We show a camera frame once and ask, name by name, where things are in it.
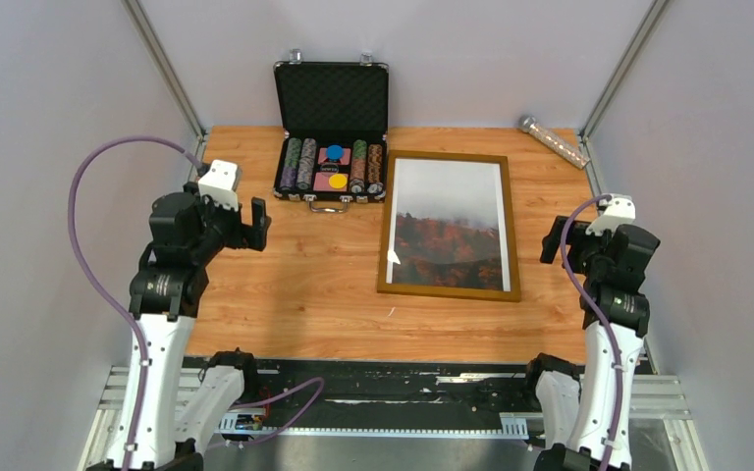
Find red forest photo print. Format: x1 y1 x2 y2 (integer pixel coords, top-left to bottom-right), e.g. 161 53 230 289
386 157 512 292

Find blue round chip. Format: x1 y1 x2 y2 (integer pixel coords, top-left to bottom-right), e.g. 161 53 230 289
325 145 345 162

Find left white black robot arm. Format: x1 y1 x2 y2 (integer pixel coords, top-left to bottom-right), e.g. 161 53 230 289
93 183 272 470

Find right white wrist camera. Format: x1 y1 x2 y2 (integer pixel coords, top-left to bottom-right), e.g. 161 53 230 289
586 193 636 236

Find yellow round chip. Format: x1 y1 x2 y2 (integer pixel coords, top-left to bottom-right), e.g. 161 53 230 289
328 174 348 191

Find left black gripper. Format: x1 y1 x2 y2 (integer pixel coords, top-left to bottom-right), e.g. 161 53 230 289
185 182 270 264

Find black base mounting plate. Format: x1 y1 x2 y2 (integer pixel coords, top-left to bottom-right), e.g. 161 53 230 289
178 356 544 444

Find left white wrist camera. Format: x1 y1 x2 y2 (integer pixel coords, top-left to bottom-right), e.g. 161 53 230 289
197 160 242 211

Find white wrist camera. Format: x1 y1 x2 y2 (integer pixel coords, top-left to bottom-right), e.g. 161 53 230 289
586 193 636 236
197 160 242 211

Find light wooden picture frame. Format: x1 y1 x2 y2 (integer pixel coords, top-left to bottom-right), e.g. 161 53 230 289
376 149 522 303

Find silver glitter tube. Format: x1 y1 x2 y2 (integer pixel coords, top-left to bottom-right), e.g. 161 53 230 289
517 115 590 170

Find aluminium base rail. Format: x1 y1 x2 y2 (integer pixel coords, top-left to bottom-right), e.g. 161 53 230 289
78 365 710 471

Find black poker chip case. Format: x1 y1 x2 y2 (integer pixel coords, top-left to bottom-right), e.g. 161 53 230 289
272 49 390 213

